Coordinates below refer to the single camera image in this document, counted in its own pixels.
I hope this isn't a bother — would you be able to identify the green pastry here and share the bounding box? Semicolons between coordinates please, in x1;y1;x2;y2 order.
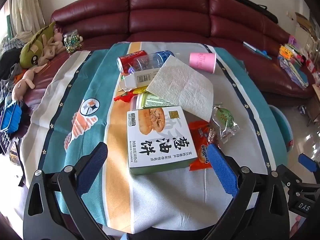
212;104;240;144

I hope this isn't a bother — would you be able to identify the thin blue white book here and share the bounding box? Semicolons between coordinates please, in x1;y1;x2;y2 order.
243;41;272;60

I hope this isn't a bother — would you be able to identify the green plush toy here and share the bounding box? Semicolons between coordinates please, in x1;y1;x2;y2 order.
19;21;57;68

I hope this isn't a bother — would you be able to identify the bag of gold candies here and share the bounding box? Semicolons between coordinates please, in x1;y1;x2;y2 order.
62;32;83;53

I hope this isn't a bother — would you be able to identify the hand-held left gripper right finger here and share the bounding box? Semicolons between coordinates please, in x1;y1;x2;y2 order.
205;142;292;240

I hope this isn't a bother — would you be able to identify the pink paper cup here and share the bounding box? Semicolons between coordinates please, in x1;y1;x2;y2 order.
189;52;217;74

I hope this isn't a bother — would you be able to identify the green white medicine box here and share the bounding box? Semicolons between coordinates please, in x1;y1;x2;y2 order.
118;67;162;90

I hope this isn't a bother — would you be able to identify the cream curtain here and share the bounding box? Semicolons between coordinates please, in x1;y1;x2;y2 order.
11;0;42;38

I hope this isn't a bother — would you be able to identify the orange snack packet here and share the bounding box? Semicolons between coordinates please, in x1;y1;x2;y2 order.
187;120;218;172

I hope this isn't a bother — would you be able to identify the pile of colourful books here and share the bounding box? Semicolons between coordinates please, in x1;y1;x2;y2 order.
278;35;316;89

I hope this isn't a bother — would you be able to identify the white green pancake box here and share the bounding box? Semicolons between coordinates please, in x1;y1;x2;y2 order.
127;106;192;175

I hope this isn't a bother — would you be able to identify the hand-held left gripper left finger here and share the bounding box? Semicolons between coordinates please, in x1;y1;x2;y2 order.
23;142;108;240

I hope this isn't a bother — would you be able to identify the clear bottle with blue label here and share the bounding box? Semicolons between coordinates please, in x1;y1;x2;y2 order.
130;51;175;72

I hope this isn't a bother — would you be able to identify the pink plush toy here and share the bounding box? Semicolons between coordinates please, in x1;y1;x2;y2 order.
12;64;48;99
37;29;66;65

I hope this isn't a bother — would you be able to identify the blue plastic basket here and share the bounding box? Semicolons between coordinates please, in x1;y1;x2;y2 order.
0;101;22;130

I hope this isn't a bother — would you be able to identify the red soda can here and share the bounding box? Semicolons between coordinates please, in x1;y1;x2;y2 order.
117;50;149;75

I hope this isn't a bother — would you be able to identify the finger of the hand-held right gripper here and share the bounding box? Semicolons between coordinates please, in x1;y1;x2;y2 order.
276;164;304;188
298;153;320;174

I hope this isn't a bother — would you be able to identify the black bag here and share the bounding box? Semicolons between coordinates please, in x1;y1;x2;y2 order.
230;0;278;23

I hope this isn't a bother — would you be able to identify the cardboard box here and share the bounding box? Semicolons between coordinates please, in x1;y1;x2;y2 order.
295;12;317;38

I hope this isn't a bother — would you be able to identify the green plastic cup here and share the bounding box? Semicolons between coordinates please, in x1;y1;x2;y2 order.
135;91;179;109

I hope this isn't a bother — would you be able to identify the blue plastic bucket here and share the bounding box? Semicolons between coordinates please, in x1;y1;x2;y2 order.
268;104;293;153

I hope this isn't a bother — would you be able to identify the white paper napkin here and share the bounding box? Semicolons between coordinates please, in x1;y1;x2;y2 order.
146;54;214;122

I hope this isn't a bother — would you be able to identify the wooden cabinet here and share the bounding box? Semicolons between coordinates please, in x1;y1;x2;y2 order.
306;84;320;127

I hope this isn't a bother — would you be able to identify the pile of clothes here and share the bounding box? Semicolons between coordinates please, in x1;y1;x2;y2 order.
0;37;28;105

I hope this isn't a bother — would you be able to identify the red yellow snack wrapper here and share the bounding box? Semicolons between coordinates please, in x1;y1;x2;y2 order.
114;86;148;103

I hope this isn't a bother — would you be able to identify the dark red leather sofa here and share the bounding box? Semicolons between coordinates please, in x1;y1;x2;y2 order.
50;0;317;99

